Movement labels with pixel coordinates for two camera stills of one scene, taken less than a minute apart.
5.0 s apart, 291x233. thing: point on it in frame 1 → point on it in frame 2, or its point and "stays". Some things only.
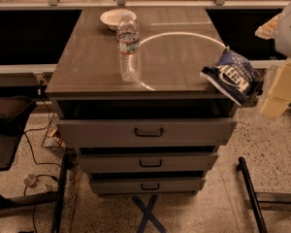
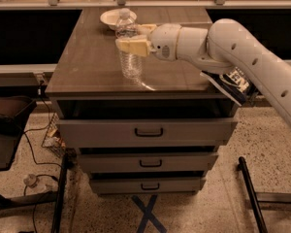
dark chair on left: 9,116 stays
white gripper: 289,29 → 165,42
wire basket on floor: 53,139 stays
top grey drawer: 146,132 stays
